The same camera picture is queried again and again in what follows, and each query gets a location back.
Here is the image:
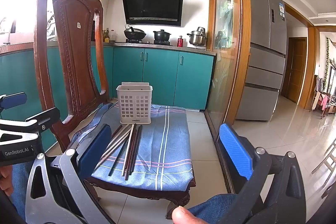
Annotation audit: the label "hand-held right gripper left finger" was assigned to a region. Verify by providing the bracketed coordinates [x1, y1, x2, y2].
[25, 124, 114, 224]

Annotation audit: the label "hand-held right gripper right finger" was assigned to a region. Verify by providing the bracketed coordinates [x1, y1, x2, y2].
[219, 123, 307, 224]

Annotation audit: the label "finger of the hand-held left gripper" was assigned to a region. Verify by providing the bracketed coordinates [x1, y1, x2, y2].
[0, 92, 28, 112]
[25, 107, 61, 133]

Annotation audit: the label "silver metal chopstick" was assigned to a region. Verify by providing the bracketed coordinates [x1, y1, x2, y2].
[94, 133, 132, 170]
[121, 125, 135, 177]

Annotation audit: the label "white and brown chopstick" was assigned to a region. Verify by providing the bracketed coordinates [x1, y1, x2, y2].
[111, 124, 124, 140]
[104, 125, 132, 157]

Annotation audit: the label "black chopstick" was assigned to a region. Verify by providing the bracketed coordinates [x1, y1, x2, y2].
[109, 139, 132, 178]

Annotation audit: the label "white plastic utensil holder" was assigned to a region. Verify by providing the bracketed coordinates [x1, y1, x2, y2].
[116, 81, 153, 125]

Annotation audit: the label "person's left hand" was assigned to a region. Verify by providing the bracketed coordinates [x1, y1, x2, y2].
[0, 168, 14, 196]

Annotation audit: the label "person's right hand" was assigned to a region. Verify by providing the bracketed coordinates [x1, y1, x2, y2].
[172, 207, 204, 224]

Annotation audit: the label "person's left leg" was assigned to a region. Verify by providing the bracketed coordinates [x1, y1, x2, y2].
[12, 158, 35, 217]

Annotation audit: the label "person's leg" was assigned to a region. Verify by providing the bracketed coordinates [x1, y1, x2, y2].
[12, 158, 35, 217]
[187, 193, 254, 219]

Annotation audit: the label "person's right leg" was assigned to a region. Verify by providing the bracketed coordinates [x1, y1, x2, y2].
[187, 193, 254, 219]

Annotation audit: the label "blue plaid cloth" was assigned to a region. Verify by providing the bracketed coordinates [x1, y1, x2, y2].
[69, 103, 195, 192]

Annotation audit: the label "carved wooden chair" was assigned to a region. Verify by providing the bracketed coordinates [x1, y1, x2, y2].
[34, 0, 197, 219]

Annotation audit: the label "kitchen faucet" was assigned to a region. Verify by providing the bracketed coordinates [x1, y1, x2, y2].
[0, 17, 13, 46]

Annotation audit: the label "light wooden chair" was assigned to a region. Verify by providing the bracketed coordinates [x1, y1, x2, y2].
[312, 138, 336, 199]

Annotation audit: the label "grey refrigerator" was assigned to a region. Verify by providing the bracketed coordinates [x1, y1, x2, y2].
[234, 0, 287, 123]

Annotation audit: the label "clothes drying rack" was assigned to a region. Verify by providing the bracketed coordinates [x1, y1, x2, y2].
[309, 74, 336, 120]

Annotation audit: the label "brown wooden door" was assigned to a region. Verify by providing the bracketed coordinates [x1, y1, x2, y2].
[280, 37, 308, 104]

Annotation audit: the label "cooking oil bottles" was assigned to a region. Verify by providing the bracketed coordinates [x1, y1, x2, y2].
[102, 28, 117, 43]

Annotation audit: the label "glass sliding door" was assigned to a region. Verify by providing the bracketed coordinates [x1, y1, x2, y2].
[204, 0, 252, 144]

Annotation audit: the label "gas stove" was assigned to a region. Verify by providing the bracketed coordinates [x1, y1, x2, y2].
[115, 40, 176, 46]

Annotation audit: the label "stainless steel pot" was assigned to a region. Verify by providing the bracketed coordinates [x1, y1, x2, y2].
[186, 27, 207, 47]

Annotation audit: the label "black wok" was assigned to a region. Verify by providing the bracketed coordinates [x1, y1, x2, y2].
[123, 26, 147, 42]

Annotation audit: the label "green vine garland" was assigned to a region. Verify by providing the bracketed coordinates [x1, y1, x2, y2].
[324, 38, 331, 94]

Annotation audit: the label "black cooking pot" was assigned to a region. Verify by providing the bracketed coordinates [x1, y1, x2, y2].
[153, 29, 172, 43]

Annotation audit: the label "black range hood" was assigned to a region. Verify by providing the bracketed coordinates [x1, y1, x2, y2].
[121, 0, 184, 28]

